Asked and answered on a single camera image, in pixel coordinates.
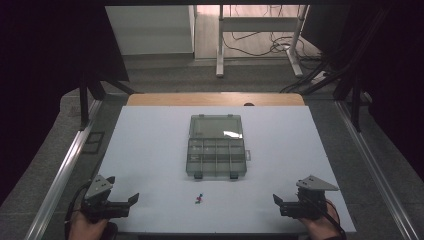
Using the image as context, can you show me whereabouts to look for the dark curtain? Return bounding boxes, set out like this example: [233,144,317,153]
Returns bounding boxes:
[344,0,424,183]
[0,0,130,206]

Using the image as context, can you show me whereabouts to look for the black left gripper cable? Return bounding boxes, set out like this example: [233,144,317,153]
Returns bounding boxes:
[64,180,93,231]

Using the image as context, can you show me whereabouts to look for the black metal stand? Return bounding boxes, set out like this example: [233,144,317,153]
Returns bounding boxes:
[77,75,137,132]
[332,66,365,133]

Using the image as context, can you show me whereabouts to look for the white cabinet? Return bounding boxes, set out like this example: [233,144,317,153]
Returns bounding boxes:
[105,4,196,56]

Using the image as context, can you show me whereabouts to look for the clear grey compartment box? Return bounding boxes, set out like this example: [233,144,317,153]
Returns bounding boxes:
[185,113,252,181]

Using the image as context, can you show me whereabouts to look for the white board sheet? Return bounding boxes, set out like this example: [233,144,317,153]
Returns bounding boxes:
[97,105,357,234]

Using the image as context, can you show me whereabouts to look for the person's right hand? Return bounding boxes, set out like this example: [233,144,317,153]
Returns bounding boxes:
[297,202,345,240]

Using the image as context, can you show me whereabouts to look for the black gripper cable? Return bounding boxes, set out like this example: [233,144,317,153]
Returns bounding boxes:
[64,180,93,231]
[311,194,348,240]

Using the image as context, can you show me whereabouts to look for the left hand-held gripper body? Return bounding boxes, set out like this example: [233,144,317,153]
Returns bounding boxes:
[80,174,132,224]

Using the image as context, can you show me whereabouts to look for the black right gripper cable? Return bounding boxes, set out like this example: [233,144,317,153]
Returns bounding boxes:
[311,194,348,240]

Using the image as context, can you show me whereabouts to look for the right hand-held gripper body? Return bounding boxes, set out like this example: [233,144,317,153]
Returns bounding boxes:
[279,174,340,221]

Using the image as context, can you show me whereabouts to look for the white desk frame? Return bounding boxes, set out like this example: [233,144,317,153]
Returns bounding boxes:
[215,4,310,79]

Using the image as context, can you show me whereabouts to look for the aluminium rail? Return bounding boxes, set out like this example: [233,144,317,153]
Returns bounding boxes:
[24,99,104,240]
[334,99,424,240]

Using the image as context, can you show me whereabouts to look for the person's left hand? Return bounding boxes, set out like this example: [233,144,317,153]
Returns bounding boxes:
[68,209,110,240]

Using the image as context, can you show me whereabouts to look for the black cable bundle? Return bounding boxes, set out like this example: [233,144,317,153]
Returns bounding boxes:
[279,6,393,95]

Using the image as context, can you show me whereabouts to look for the wooden table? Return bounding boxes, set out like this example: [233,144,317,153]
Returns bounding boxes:
[126,92,306,107]

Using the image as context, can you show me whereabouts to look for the black floor cables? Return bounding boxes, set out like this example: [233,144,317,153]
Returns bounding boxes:
[222,4,302,58]

